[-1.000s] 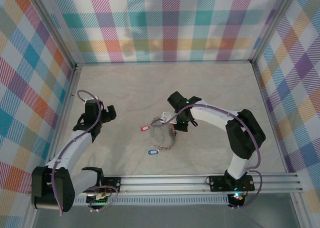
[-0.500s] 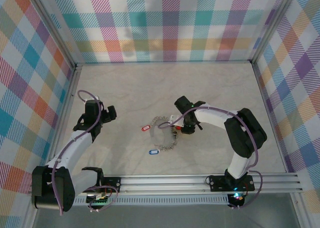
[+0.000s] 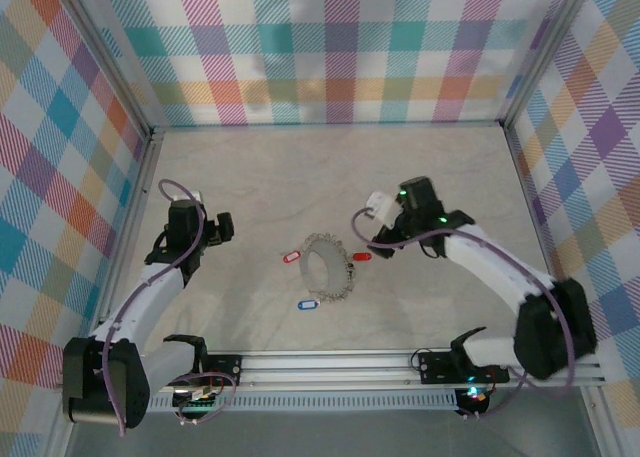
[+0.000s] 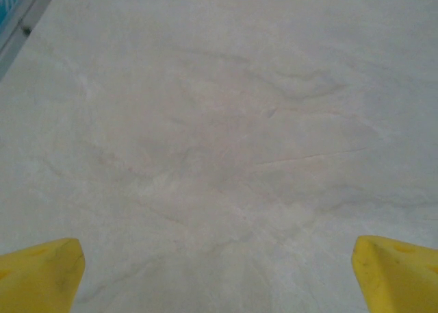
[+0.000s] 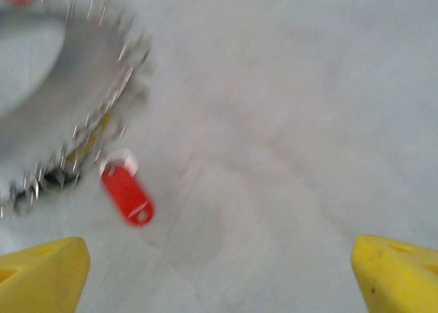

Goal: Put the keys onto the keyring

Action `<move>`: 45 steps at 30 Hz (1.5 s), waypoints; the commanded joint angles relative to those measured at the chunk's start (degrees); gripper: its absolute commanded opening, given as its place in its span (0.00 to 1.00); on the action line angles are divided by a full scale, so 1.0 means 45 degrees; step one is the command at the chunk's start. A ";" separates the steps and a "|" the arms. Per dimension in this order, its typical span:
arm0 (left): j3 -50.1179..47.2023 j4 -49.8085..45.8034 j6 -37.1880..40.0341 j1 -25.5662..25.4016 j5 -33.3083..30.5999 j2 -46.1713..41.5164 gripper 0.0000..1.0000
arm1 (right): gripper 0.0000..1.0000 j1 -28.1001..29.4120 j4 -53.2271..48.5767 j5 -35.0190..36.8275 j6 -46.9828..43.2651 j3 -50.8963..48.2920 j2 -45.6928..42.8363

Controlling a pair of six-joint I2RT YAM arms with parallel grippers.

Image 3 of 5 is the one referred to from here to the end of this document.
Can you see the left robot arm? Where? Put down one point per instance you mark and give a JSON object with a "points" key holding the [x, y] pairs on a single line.
{"points": [[100, 382]]}

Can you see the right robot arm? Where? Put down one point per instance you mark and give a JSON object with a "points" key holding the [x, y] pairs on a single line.
{"points": [[555, 327]]}

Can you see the red key tag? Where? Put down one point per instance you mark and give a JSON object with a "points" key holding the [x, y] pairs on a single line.
{"points": [[291, 257]]}

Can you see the blue key tag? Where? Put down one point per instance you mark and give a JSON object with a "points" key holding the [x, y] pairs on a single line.
{"points": [[304, 304]]}

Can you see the green circuit board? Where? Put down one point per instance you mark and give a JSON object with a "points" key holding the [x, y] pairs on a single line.
{"points": [[197, 399]]}

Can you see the circuit board with lit LED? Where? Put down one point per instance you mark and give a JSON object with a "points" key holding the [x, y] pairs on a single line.
{"points": [[472, 396]]}

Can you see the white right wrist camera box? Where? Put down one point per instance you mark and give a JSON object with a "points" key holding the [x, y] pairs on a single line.
{"points": [[382, 208]]}

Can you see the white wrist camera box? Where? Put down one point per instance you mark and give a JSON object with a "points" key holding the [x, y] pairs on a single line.
{"points": [[382, 208], [197, 197]]}

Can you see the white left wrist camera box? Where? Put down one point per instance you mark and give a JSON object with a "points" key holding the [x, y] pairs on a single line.
{"points": [[197, 197]]}

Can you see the aluminium floor edge rail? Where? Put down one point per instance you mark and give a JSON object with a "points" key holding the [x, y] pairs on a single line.
{"points": [[140, 197], [325, 124], [530, 202]]}

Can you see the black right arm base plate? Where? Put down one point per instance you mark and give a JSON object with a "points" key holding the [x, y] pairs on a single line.
{"points": [[435, 367]]}

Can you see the aluminium mounting rail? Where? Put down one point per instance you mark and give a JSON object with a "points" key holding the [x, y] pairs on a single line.
{"points": [[325, 367]]}

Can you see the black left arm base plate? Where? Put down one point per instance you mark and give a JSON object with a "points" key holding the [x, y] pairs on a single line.
{"points": [[225, 369]]}

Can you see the aluminium corner post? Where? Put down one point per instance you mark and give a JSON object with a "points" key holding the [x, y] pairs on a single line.
{"points": [[110, 57], [545, 52]]}

